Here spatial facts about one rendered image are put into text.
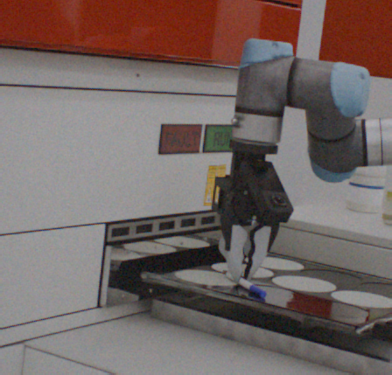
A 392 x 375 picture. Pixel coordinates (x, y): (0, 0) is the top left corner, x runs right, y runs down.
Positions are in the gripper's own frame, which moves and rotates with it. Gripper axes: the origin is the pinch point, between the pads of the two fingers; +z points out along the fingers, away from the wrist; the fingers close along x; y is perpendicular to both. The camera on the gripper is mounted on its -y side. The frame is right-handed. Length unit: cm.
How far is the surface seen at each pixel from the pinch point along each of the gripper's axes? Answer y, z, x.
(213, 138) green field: 21.6, -18.1, -2.2
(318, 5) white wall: 329, -56, -192
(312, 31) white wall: 328, -43, -190
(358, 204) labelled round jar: 37, -6, -42
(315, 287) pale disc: -0.3, 1.6, -12.5
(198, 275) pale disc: 6.0, 1.7, 4.8
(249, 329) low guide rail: -4.5, 7.1, 0.2
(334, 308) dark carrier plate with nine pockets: -12.4, 1.6, -8.9
